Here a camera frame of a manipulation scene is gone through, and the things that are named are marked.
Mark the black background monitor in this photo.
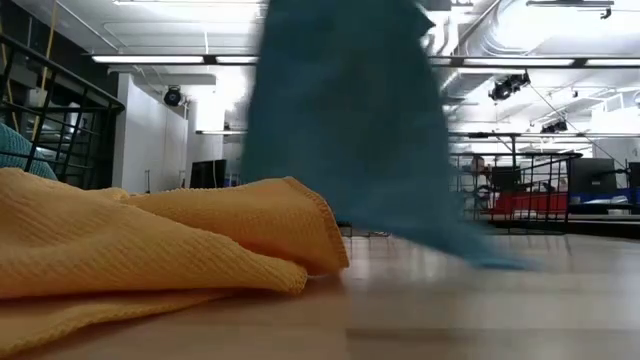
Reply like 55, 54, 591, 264
189, 158, 228, 190
568, 157, 618, 196

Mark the black metal table frame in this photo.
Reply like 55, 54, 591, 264
487, 218, 640, 240

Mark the orange microfiber towel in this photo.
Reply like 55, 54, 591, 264
0, 166, 351, 357

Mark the black wire basket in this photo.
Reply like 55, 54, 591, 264
0, 31, 127, 191
448, 151, 585, 235

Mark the white partition cabinet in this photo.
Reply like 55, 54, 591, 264
111, 73, 189, 195

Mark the red background panel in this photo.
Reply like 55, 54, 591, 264
491, 191, 570, 217

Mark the long ceiling light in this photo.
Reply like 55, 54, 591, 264
90, 54, 207, 65
461, 57, 577, 68

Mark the blue microfiber towel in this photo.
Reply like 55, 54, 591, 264
239, 0, 537, 272
0, 121, 59, 182

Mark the black ceiling rig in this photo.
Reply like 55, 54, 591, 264
488, 71, 532, 102

